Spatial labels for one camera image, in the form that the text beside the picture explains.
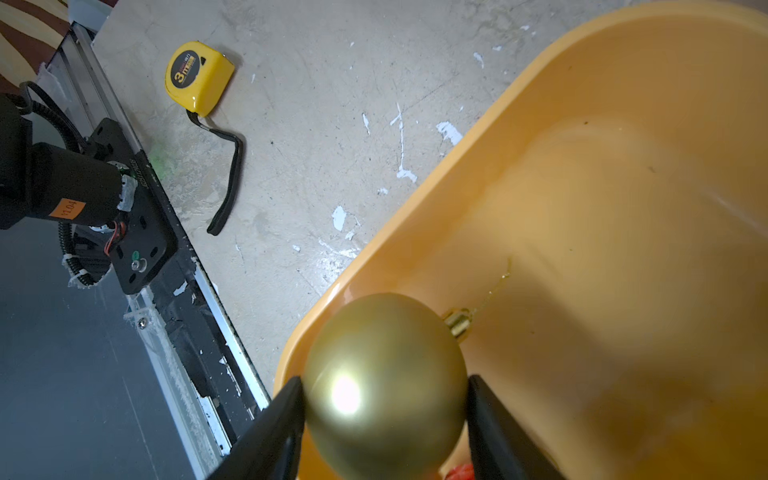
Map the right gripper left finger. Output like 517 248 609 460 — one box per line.
208 376 306 480

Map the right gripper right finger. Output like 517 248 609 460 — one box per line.
466 375 564 480

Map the gold ornament ball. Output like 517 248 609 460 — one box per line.
301 256 513 480

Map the yellow plastic tray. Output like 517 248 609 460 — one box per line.
276 1 767 479

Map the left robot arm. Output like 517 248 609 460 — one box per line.
1 81 138 288

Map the red glitter ornament ball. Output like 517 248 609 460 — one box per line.
444 463 475 480

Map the yellow tape measure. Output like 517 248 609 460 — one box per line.
164 41 245 236

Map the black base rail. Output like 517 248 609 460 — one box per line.
47 23 270 479

